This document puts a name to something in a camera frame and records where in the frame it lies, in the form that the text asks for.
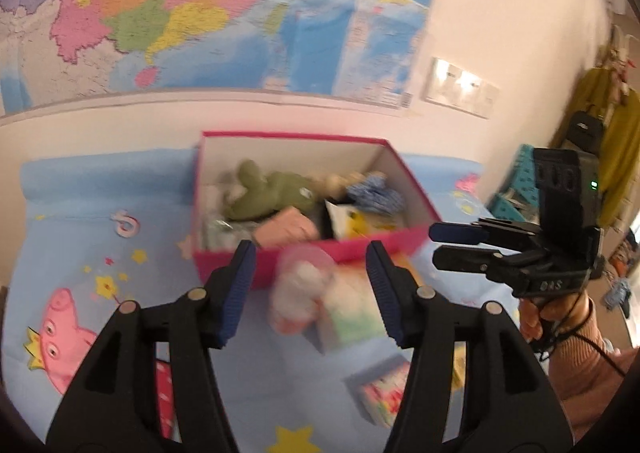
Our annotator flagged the blue gingham scrunchie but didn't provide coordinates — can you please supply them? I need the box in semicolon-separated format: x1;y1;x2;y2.
346;172;405;216

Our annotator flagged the floral pink tissue pack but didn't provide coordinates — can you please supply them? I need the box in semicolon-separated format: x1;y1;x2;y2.
344;355;410;428

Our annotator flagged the white printed wipes pack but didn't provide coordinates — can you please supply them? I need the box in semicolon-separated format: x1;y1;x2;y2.
326;202;406;241

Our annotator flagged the beige teddy bear plush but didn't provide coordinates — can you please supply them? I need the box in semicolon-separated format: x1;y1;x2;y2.
309;171;367;202

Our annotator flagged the pink face mask sachet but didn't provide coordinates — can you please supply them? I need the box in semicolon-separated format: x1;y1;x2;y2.
253;206;320;248

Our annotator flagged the clear barcode sachet pack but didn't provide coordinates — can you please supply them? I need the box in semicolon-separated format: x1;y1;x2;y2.
202;212;258;253

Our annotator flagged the green frog plush toy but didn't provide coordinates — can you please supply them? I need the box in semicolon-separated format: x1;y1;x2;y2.
222;159;319;222

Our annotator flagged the yellow tissue pack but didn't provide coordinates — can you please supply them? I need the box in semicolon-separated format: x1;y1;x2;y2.
451;341;466;392

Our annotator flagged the pink sleeve right forearm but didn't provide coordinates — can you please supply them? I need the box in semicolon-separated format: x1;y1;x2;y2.
549;312;639;441

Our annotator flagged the person's right hand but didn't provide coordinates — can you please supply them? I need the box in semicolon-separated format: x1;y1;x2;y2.
518;291;591;343

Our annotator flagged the teal plastic crate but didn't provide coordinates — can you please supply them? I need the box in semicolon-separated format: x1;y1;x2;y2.
488;144;539;223

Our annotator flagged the yellow hanging jacket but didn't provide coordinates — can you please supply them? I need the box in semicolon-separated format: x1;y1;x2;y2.
550;67;639;228

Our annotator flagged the large pastel tissue pack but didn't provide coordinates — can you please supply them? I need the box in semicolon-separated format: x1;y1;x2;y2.
316;261;386;353

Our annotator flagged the pink cardboard box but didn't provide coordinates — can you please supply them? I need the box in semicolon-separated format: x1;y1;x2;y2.
193;132;439;288

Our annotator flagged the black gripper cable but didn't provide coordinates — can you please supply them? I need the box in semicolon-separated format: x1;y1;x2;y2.
537;291;629;379

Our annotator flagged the white wall socket panel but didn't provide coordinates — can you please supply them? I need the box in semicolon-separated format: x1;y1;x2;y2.
423;57;480;113

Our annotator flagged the colourful wall map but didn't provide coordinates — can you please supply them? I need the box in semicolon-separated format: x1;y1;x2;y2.
1;0;432;115

